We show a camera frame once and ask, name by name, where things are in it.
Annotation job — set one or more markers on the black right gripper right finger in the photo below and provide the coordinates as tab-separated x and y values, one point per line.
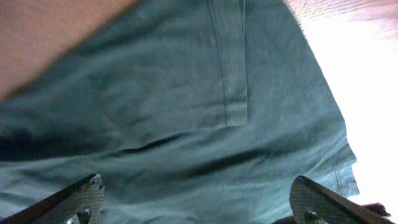
311	203

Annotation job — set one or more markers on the dark green t-shirt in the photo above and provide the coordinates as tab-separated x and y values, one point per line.
191	111

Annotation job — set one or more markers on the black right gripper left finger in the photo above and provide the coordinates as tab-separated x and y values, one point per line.
81	202

